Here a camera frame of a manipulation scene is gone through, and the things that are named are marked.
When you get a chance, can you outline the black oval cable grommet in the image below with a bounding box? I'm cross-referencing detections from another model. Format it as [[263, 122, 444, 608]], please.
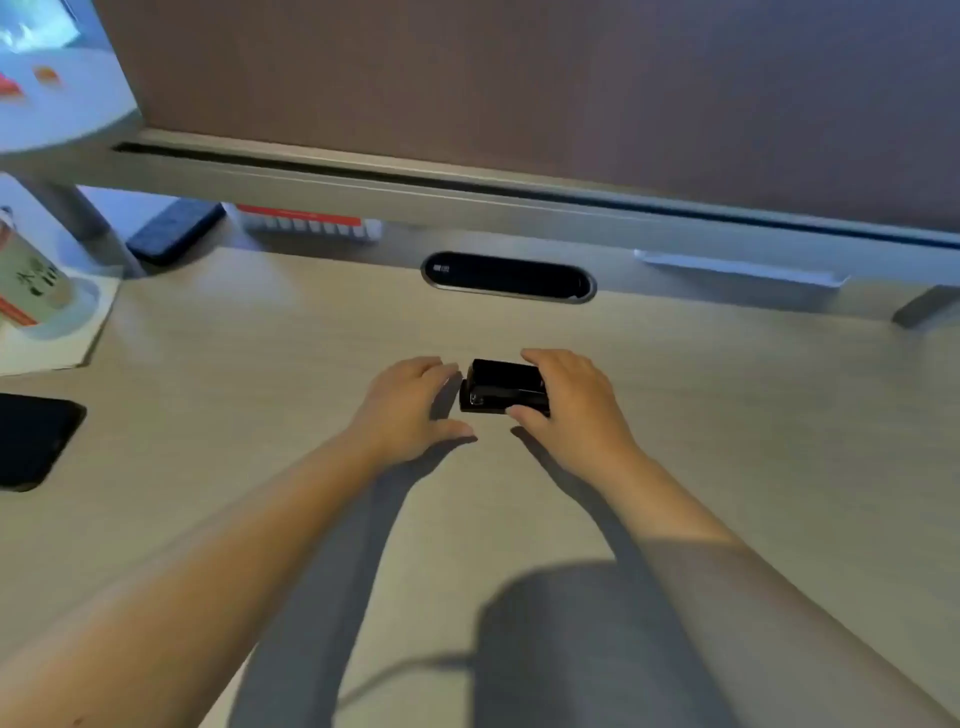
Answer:
[[420, 251, 598, 305]]

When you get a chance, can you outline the white printed cup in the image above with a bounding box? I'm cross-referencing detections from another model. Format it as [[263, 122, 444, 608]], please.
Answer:
[[0, 206, 76, 331]]

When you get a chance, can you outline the red and white box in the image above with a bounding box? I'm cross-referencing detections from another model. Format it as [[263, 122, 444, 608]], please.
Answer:
[[225, 201, 384, 243]]

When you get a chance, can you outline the grey metal partition rail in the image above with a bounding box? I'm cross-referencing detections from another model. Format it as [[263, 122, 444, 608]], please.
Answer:
[[75, 127, 960, 324]]

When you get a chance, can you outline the black smartphone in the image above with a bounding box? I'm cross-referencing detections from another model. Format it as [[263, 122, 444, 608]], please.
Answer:
[[0, 393, 88, 494]]

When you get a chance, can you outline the dark blue phone case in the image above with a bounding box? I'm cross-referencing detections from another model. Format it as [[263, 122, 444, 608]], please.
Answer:
[[125, 198, 228, 266]]

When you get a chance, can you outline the grey metal hanging tray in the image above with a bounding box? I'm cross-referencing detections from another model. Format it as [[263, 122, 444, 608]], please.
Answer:
[[633, 249, 851, 290]]

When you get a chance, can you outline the person's right hand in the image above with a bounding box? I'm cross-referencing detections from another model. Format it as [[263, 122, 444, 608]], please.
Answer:
[[506, 348, 645, 485]]

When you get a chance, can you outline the person's left hand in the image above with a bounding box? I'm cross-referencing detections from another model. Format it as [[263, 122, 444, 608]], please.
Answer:
[[351, 356, 478, 472]]

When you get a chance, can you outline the white paper sheet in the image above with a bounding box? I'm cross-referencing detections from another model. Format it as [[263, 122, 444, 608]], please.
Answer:
[[0, 266, 123, 378]]

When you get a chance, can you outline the grey metal bracket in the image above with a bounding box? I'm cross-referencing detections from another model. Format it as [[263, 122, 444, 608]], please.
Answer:
[[891, 285, 960, 331]]

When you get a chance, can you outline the person's right forearm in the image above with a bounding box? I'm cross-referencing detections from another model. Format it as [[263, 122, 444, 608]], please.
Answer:
[[596, 447, 960, 728]]

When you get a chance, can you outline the brown desk partition panel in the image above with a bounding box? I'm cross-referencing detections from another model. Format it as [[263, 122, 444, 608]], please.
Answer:
[[91, 0, 960, 234]]

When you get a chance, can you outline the grey metal table leg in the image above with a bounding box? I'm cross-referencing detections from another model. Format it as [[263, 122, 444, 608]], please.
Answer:
[[11, 171, 146, 280]]

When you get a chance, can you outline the small black stapler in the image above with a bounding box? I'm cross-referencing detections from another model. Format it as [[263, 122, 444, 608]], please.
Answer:
[[458, 358, 552, 418]]

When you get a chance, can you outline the person's left forearm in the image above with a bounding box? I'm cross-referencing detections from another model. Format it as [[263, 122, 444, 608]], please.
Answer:
[[0, 423, 393, 728]]

